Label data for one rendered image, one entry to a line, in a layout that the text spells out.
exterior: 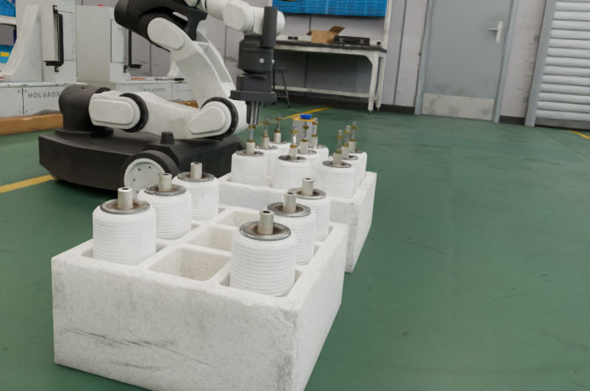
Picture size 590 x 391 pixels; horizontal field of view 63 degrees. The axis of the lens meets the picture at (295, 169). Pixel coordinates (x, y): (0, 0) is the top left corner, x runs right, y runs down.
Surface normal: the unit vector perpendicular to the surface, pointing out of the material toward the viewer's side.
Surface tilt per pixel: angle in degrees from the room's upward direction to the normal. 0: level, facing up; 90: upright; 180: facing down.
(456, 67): 90
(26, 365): 0
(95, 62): 90
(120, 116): 90
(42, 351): 0
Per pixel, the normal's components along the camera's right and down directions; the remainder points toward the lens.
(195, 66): -0.14, 0.56
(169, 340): -0.28, 0.18
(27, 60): 0.95, 0.14
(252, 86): 0.43, 0.22
